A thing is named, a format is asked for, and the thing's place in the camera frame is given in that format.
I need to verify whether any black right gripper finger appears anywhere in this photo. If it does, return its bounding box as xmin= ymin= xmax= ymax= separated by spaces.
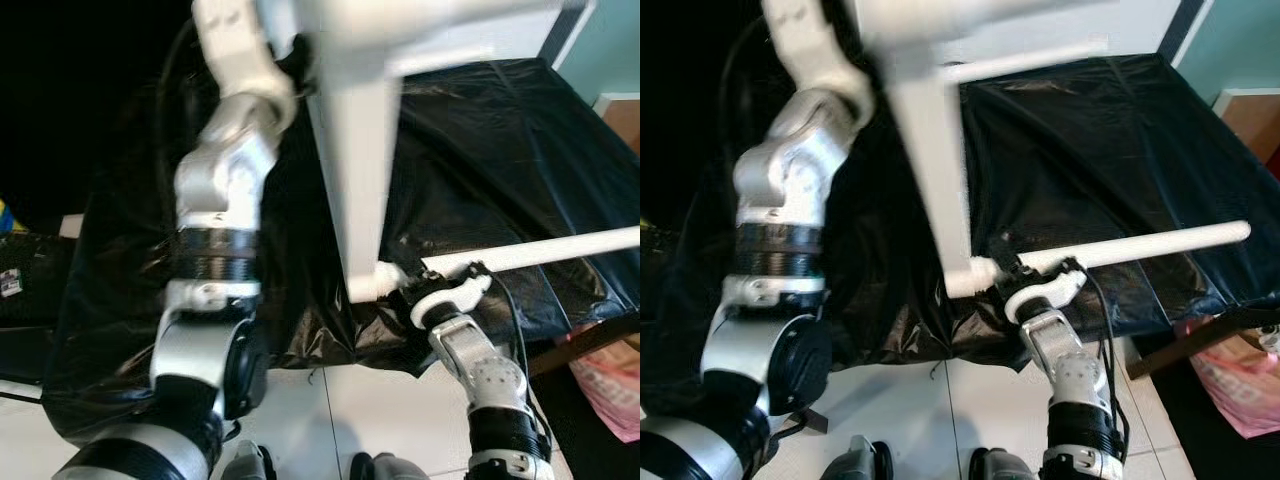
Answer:
xmin=993 ymin=235 xmax=1031 ymax=281

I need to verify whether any white plastic children table top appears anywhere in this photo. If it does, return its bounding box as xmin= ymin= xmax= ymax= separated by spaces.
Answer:
xmin=298 ymin=30 xmax=406 ymax=304
xmin=875 ymin=30 xmax=976 ymax=298

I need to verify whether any black shiny table cloth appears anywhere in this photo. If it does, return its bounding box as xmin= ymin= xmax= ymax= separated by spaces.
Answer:
xmin=45 ymin=58 xmax=641 ymax=441
xmin=650 ymin=52 xmax=1280 ymax=401

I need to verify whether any pink plastic bag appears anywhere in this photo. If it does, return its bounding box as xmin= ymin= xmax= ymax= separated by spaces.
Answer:
xmin=570 ymin=335 xmax=641 ymax=443
xmin=1180 ymin=315 xmax=1280 ymax=439

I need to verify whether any silver robot left leg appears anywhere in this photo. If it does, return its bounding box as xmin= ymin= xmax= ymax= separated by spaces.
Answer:
xmin=835 ymin=435 xmax=891 ymax=480
xmin=220 ymin=440 xmax=276 ymax=480

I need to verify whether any brown cardboard box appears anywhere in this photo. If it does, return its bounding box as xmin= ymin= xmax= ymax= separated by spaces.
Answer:
xmin=1213 ymin=88 xmax=1280 ymax=166
xmin=595 ymin=93 xmax=641 ymax=151

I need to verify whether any black bag with white label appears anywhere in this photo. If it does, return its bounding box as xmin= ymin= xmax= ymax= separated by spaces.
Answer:
xmin=0 ymin=235 xmax=71 ymax=381

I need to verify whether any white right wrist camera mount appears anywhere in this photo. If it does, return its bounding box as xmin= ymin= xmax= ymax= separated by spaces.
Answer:
xmin=408 ymin=270 xmax=494 ymax=328
xmin=1003 ymin=265 xmax=1088 ymax=323

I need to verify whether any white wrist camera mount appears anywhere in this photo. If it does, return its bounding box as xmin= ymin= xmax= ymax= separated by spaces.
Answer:
xmin=760 ymin=0 xmax=879 ymax=111
xmin=192 ymin=0 xmax=301 ymax=101
xmin=408 ymin=270 xmax=494 ymax=328
xmin=1003 ymin=265 xmax=1088 ymax=323

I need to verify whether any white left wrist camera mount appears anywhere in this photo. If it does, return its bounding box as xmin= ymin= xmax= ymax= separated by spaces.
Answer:
xmin=192 ymin=0 xmax=301 ymax=101
xmin=760 ymin=0 xmax=879 ymax=111

